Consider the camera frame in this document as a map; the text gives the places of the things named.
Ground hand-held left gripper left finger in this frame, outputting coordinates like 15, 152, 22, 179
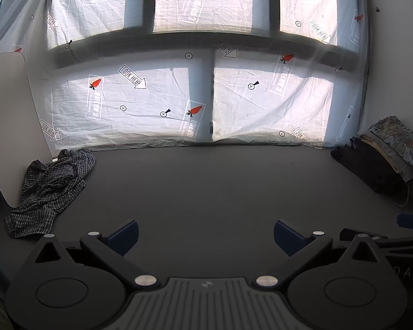
34, 219, 159, 288

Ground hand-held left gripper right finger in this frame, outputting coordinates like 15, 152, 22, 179
255, 219, 386, 287

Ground blue plaid shirt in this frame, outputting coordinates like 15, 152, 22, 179
5, 148, 97, 238

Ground grey folded sweatshirt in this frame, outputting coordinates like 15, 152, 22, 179
389, 156, 413, 183

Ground black folded pants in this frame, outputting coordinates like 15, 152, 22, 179
330, 144, 412, 194

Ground beige folded garment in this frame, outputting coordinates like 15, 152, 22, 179
360, 134, 400, 172

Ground navy folded sweater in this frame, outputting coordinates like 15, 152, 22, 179
349, 137, 396, 169

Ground printed folded garment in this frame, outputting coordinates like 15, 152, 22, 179
361, 116, 413, 166

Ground white printed curtain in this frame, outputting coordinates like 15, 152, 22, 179
0, 0, 370, 152

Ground white rounded board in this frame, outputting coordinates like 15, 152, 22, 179
0, 52, 56, 208

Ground grey drawstring cord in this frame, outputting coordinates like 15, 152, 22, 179
399, 182, 412, 207

